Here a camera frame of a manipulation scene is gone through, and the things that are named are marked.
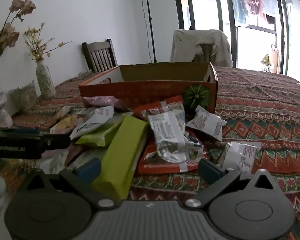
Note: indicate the brown packet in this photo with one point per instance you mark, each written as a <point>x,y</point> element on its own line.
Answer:
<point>73,155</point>

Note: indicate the blue hanging jeans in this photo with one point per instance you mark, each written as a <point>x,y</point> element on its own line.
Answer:
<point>239,2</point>

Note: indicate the yellow flower branches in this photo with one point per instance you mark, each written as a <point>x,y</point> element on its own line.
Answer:
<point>38,45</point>

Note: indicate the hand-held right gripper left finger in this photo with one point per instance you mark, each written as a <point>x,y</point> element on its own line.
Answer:
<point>90,170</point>

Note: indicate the black light stand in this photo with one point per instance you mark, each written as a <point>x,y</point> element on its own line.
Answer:
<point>150,17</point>

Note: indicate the patterned red tablecloth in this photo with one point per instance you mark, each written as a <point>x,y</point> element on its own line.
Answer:
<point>259,120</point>

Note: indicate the beige packet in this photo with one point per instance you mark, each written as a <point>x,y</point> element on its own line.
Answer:
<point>62,112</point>

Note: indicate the orange cardboard box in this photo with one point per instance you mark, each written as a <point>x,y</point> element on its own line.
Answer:
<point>150,90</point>

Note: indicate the red snack bag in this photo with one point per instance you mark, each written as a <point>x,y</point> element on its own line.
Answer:
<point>162,166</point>

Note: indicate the lime green pouch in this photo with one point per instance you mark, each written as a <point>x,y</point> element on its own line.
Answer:
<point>97,137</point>

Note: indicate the floral ceramic vase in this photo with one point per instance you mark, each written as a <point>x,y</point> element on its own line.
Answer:
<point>45,80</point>

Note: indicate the tall orange brown object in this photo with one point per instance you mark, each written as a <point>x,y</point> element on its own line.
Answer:
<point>274,57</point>

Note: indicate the yellow balcony object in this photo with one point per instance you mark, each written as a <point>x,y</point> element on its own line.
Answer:
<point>265,59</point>

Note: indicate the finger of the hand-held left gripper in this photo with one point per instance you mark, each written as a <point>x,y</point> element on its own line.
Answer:
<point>17,132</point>
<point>56,142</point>

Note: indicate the silver crinkled packet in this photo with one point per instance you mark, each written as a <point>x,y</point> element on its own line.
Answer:
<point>167,135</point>

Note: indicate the pale yellow packet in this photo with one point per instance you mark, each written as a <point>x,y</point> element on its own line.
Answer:
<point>65,126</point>

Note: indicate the lace patterned pouch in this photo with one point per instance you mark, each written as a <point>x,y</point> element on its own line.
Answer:
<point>26,97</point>

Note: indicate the dark hanging garment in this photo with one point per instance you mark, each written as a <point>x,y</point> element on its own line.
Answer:
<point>270,20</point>

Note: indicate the small floral cloth bundle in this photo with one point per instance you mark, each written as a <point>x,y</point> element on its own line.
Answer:
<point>85,73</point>

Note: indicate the large white printed packet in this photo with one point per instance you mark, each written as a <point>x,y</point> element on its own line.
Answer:
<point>95,120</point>

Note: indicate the small white printed packet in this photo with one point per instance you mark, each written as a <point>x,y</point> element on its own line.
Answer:
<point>239,157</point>
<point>207,125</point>

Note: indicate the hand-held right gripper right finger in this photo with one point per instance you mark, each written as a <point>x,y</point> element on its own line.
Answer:
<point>208,170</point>

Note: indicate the beige jacket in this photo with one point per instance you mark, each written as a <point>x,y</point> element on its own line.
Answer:
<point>184,45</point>

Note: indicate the lime green box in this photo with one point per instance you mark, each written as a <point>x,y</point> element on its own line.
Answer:
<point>125,150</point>

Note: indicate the clear plastic wrapper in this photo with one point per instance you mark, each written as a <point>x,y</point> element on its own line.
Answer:
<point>52,161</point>

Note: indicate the pink snack packet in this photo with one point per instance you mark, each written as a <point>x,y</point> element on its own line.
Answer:
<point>100,101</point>

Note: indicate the dark wooden chair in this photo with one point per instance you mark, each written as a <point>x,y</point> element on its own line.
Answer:
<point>100,55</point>
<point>204,53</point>

